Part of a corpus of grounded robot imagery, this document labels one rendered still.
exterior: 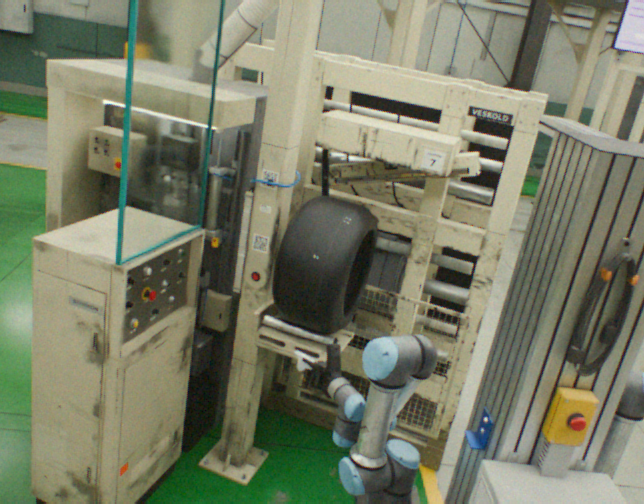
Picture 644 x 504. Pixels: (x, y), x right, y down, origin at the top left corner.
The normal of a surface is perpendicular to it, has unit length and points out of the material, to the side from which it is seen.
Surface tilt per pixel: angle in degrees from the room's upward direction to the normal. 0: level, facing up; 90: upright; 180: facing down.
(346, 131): 90
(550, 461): 90
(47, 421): 90
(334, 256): 62
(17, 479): 0
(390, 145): 90
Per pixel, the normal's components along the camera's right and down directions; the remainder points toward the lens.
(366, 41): 0.03, 0.36
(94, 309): -0.34, 0.28
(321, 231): -0.12, -0.47
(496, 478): 0.17, -0.92
